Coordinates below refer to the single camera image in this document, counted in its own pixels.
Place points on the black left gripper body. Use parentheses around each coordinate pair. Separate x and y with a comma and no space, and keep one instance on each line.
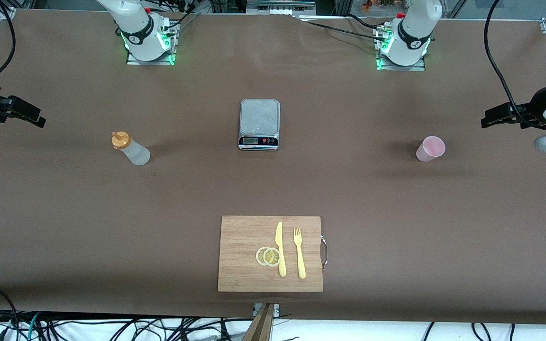
(535,107)

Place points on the pink plastic cup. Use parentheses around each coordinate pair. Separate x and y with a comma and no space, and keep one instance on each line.
(429,149)

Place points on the translucent sauce bottle orange cap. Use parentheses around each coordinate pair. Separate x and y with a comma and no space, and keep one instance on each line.
(135,152)

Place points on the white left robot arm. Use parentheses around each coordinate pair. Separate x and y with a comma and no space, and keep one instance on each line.
(410,33)

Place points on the brown table cover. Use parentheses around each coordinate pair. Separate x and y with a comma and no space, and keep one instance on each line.
(349,189)

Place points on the silver digital kitchen scale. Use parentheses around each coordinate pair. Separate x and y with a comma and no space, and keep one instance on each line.
(259,118)

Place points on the yellow plastic fork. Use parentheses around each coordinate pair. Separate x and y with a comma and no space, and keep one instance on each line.
(300,258)

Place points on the wooden cutting board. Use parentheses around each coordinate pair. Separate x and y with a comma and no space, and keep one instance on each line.
(240,246)

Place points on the yellow plastic knife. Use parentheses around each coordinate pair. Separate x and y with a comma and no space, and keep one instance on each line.
(280,246)

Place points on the lemon slice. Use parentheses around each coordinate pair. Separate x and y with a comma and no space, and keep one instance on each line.
(259,256)
(272,257)

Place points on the wooden beam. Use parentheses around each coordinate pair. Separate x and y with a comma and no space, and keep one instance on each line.
(261,327)

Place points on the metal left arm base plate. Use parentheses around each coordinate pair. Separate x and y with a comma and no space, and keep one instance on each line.
(417,68)

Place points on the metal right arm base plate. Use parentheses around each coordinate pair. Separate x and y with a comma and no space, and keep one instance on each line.
(133,61)

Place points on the metal beam bracket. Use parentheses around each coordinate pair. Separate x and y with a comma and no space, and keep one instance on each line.
(277,309)

